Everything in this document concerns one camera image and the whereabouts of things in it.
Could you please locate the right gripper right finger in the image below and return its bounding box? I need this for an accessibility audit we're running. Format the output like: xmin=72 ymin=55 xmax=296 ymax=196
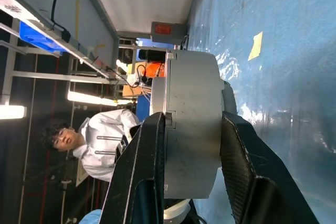
xmin=219 ymin=111 xmax=320 ymax=224

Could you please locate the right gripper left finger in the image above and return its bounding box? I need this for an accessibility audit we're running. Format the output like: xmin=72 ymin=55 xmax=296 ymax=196
xmin=99 ymin=112 xmax=166 ymax=224

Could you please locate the motor stator with copper windings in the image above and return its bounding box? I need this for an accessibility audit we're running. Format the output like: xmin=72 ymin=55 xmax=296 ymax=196
xmin=167 ymin=49 xmax=225 ymax=200

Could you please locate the person in white shirt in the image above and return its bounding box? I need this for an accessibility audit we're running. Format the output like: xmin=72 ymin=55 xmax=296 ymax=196
xmin=43 ymin=108 xmax=141 ymax=183

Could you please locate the fluorescent tube light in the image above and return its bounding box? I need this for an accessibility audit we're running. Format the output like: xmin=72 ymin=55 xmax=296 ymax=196
xmin=0 ymin=104 xmax=27 ymax=120
xmin=67 ymin=90 xmax=119 ymax=107

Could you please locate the orange machine housing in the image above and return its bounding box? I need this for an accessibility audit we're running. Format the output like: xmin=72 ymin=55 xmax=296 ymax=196
xmin=131 ymin=62 xmax=166 ymax=78

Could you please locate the yellow paper note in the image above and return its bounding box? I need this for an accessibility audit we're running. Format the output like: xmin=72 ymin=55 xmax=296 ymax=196
xmin=247 ymin=31 xmax=264 ymax=61

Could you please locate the blue plastic table sheet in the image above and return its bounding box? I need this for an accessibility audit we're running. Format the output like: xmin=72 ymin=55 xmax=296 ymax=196
xmin=164 ymin=0 xmax=336 ymax=224

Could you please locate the white metal shelf rack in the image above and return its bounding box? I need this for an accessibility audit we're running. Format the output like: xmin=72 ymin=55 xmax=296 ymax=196
xmin=0 ymin=0 xmax=119 ymax=106

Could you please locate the grey box with red display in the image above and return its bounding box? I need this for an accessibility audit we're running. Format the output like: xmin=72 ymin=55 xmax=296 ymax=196
xmin=150 ymin=21 xmax=188 ymax=44

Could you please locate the yellow rod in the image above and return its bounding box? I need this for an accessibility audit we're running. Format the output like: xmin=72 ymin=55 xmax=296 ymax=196
xmin=75 ymin=0 xmax=81 ymax=40

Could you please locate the blue plastic bin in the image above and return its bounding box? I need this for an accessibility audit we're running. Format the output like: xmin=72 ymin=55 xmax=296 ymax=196
xmin=18 ymin=20 xmax=64 ymax=57

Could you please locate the grey aluminium frame beam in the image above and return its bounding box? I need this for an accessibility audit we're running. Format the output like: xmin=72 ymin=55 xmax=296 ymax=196
xmin=72 ymin=0 xmax=120 ymax=62

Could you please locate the black hanging power cable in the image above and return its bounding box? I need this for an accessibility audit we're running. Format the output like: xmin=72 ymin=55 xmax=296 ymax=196
xmin=50 ymin=0 xmax=71 ymax=42

